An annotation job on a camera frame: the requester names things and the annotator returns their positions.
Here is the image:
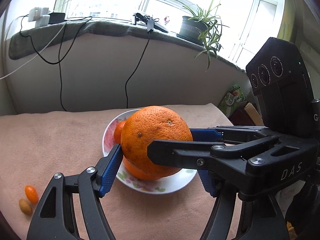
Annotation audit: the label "black camera box right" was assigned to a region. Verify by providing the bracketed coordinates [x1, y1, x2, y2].
[246, 37, 315, 138]

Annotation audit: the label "mandarin orange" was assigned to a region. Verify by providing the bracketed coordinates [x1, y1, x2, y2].
[113, 120, 126, 144]

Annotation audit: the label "cardboard box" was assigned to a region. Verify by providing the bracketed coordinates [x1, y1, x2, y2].
[244, 102, 264, 126]

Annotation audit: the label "white cable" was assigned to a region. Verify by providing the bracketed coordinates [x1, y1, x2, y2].
[0, 13, 68, 81]

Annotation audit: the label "black power brick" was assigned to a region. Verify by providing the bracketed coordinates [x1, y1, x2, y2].
[48, 12, 66, 24]

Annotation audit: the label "black cable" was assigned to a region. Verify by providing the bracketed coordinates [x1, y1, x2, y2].
[125, 31, 152, 110]
[19, 16, 93, 112]

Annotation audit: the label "spotted large orange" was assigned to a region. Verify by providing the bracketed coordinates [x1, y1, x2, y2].
[120, 105, 194, 178]

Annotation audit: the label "white power adapters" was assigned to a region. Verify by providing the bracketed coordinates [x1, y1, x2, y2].
[28, 7, 50, 28]

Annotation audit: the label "floral white plate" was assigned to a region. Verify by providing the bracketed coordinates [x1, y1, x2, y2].
[102, 109, 197, 194]

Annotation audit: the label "potted spider plant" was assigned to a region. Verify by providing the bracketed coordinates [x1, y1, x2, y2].
[172, 0, 225, 68]

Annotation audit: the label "brown longan large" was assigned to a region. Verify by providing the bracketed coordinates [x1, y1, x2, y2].
[18, 199, 33, 216]

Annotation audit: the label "smooth large orange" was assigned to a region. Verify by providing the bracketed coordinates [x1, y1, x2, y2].
[123, 157, 159, 181]

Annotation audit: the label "black clip device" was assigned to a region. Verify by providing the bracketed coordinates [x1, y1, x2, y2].
[133, 12, 169, 33]

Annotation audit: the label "green carton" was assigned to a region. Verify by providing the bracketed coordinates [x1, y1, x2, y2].
[218, 84, 246, 118]

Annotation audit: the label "grey-green sill cloth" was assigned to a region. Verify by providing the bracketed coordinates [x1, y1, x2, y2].
[8, 19, 246, 72]

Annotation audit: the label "small kumquat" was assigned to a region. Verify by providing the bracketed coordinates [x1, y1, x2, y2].
[24, 185, 39, 204]

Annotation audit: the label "black cable left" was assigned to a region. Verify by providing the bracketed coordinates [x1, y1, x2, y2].
[19, 16, 93, 112]

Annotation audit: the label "black cable right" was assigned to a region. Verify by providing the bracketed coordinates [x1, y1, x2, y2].
[125, 31, 152, 110]

